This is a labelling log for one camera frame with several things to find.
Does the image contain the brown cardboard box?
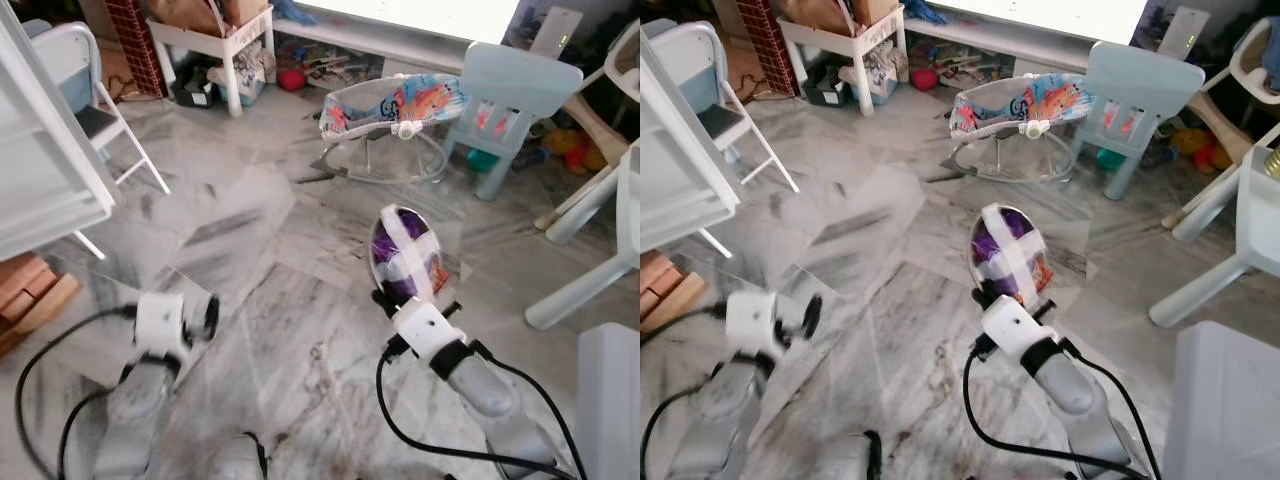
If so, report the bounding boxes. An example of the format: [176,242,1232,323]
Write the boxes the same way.
[852,0,900,27]
[222,0,270,27]

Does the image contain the colourful baby bouncer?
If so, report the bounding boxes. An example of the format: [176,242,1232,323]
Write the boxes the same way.
[948,72,1101,187]
[318,72,471,187]

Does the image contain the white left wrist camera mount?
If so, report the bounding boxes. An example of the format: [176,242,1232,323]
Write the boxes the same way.
[133,292,191,361]
[725,290,786,361]

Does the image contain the red brick patterned pillar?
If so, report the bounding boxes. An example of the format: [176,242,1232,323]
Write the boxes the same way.
[105,0,167,101]
[735,0,800,99]

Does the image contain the blue cloth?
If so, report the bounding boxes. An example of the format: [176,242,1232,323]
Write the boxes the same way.
[900,0,951,27]
[268,0,317,27]

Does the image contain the white highchair wooden legs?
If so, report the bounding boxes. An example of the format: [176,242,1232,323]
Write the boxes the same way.
[535,20,641,232]
[1160,15,1280,232]

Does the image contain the white router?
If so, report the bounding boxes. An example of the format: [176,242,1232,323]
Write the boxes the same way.
[1160,5,1213,57]
[530,8,585,60]

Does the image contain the light blue kids chair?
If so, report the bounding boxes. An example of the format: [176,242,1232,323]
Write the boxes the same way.
[1075,42,1207,202]
[445,42,585,202]

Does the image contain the white plastic kids table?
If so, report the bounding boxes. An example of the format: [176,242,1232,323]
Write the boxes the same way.
[1150,120,1280,330]
[525,130,641,332]

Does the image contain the brown paper bag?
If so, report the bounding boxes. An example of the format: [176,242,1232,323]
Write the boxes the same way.
[150,0,226,37]
[780,0,856,37]

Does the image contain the white side table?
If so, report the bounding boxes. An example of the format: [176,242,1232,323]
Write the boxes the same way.
[778,5,907,118]
[148,5,276,118]

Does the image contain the grey plastic box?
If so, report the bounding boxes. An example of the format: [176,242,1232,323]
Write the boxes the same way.
[1165,320,1280,480]
[578,322,641,480]

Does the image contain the purple package clear taped wrap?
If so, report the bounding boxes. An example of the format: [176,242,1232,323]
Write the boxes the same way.
[369,204,449,306]
[968,204,1051,303]

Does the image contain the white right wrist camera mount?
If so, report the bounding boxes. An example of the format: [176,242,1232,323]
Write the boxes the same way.
[980,295,1063,376]
[392,298,467,369]

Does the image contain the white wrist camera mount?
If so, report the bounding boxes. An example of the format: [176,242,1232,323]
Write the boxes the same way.
[980,295,1063,376]
[392,298,467,369]
[133,292,191,361]
[725,290,786,361]

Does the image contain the black storage box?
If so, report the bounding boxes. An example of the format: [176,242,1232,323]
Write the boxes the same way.
[803,62,852,109]
[172,62,222,109]

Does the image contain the orange yellow toys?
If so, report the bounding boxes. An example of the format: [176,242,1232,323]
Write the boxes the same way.
[1170,127,1232,174]
[543,128,607,177]

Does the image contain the white folding chair blue seat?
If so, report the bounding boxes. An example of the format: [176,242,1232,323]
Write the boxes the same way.
[25,20,172,261]
[650,20,802,259]

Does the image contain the white printed bag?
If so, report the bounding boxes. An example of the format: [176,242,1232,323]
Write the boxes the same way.
[857,42,907,106]
[225,42,277,106]

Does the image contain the grey robot left leg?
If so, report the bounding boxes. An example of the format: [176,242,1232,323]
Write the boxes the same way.
[815,430,887,480]
[205,432,271,480]

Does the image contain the white low shelf unit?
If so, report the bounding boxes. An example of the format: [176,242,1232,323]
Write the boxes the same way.
[905,0,1151,91]
[272,0,523,91]

